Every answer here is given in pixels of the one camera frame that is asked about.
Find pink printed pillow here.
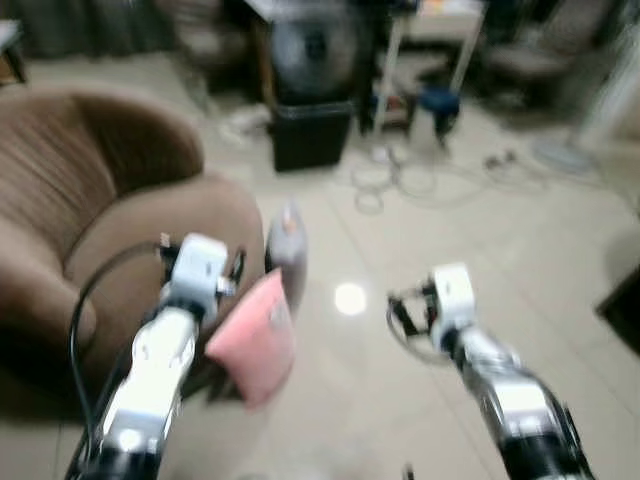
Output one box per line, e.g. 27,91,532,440
205,268,298,409

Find brown round sofa chair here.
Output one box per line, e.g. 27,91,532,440
0,85,269,401

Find grey plastic bottle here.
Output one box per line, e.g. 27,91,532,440
265,200,309,313

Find black box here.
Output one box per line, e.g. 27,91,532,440
270,100,356,173

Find blue round stool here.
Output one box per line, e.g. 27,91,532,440
418,85,463,137

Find black round fan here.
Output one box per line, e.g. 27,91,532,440
270,10,361,101

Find grey chair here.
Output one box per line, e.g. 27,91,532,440
160,0,251,96

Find dark grey curtain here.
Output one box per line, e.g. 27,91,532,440
20,0,171,57

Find white table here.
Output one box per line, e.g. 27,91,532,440
375,0,491,136

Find brown office chair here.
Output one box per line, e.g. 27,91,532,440
485,0,616,86

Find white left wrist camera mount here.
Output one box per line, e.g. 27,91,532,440
160,235,236,321

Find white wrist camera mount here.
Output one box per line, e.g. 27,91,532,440
160,235,236,321
425,262,477,337

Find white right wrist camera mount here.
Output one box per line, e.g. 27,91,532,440
425,262,477,337

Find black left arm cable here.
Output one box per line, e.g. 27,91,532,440
68,240,171,446

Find white floor cables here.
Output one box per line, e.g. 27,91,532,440
350,145,556,216

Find white pedestal fan stand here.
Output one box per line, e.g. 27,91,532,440
530,20,640,179

